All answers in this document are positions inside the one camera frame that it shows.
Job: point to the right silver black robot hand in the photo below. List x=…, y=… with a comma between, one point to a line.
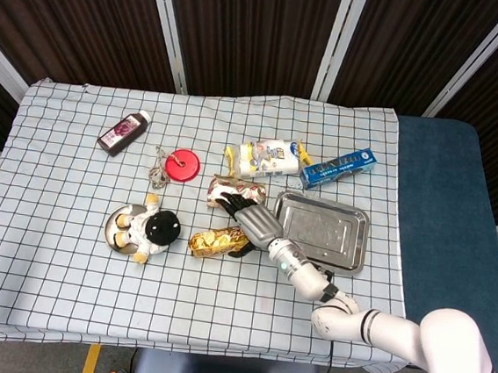
x=256, y=224

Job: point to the gold foil snack bag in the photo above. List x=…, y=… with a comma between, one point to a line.
x=217, y=241

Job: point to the cow plush toy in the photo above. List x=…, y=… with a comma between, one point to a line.
x=156, y=230

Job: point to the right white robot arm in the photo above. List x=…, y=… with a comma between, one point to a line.
x=351, y=313

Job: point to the gold snack pack red print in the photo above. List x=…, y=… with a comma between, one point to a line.
x=231, y=189

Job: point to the white yellow snack package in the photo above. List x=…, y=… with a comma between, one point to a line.
x=269, y=157

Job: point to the rectangular steel tray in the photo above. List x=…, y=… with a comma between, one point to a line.
x=337, y=234

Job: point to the red round disc lid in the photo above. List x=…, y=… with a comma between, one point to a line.
x=184, y=167

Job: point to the blue cookie box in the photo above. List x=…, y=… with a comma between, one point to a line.
x=336, y=169

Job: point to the white black checkered tablecloth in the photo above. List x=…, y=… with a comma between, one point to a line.
x=175, y=311

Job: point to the round steel plate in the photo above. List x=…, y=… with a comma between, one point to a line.
x=109, y=231

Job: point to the dark purple juice bottle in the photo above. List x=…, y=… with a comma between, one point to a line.
x=121, y=134

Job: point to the brown folding screen white frames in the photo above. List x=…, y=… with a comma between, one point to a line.
x=255, y=28

